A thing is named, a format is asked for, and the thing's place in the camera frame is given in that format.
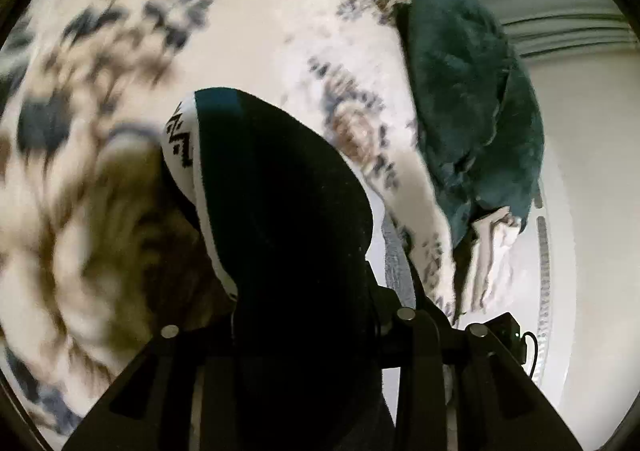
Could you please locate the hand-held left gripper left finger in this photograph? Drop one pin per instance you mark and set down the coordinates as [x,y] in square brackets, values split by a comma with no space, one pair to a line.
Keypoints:
[150,396]

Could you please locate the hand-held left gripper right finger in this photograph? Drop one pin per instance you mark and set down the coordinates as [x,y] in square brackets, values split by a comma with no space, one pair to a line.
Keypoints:
[425,381]

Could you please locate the dark underwear with white waistband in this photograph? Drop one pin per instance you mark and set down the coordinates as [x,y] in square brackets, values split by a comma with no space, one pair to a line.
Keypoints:
[280,206]

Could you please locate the white crumpled cloth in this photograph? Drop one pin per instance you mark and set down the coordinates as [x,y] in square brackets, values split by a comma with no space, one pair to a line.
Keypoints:
[492,251]

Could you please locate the teal fleece blanket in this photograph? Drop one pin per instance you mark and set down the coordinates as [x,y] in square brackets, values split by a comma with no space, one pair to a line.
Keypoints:
[465,106]

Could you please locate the floral printed bedsheet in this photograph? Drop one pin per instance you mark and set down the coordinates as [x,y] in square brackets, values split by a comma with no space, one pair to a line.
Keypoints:
[250,31]

